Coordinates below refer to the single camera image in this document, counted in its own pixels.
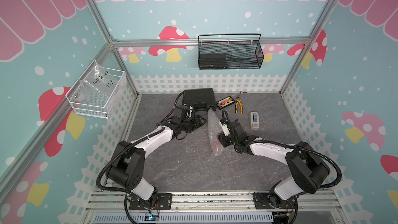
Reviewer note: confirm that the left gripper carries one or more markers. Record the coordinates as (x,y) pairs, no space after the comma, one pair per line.
(197,123)

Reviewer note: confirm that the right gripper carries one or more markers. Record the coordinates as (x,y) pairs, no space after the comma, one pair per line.
(221,140)

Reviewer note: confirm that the clear bubble wrap sheet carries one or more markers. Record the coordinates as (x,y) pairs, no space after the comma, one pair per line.
(213,127)

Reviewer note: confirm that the red mug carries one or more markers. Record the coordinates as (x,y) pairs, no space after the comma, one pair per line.
(215,142)

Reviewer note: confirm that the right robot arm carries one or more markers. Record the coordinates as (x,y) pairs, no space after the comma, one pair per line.
(309,169)

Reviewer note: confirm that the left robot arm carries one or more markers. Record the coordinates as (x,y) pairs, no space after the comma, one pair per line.
(124,172)

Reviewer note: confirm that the black plastic tool case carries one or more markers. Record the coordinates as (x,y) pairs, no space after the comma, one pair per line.
(202,99)

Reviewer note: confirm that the black tray of connectors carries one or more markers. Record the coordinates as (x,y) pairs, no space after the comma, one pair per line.
(225,102)

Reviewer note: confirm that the white tape dispenser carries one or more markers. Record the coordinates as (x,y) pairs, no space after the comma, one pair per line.
(254,121)

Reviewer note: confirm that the black box in basket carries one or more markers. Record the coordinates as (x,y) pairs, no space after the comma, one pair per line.
(212,61)

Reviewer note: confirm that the clear plastic bag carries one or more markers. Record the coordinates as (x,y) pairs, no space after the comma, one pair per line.
(97,86)

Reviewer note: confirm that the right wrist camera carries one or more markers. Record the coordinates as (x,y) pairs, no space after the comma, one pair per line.
(224,125)

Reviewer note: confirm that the yellow handled pliers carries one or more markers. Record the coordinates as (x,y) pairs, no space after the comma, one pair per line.
(238,107)

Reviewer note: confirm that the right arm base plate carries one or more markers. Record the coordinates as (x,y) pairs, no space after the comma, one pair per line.
(265,200)

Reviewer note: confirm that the black wire mesh basket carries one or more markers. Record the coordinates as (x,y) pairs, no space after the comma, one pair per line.
(243,51)

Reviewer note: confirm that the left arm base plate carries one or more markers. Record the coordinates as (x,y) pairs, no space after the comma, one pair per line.
(156,202)

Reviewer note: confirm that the white wire basket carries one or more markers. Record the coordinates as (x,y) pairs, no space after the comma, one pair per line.
(97,111)

